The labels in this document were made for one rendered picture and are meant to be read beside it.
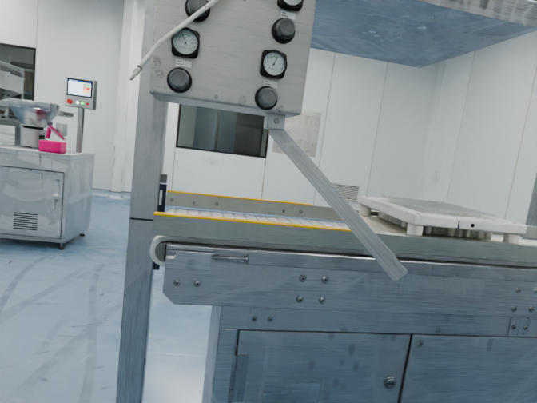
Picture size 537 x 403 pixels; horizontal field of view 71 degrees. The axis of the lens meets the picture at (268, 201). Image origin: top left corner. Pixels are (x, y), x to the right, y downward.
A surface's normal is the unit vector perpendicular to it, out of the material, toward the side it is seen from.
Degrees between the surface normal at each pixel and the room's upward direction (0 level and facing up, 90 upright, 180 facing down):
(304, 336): 90
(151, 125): 90
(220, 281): 90
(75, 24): 90
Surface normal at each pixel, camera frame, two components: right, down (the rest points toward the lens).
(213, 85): 0.18, 0.15
